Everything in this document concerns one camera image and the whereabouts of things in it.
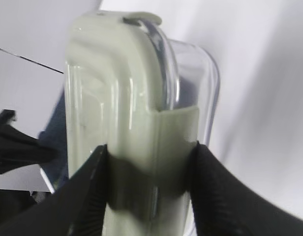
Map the green lid glass container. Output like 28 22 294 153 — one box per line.
64 11 220 236

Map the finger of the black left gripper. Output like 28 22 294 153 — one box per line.
0 110 58 175

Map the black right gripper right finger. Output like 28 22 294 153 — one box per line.
188 143 303 236

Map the navy blue lunch bag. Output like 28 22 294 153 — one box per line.
38 92 68 192

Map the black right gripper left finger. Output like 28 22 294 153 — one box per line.
0 145 109 236

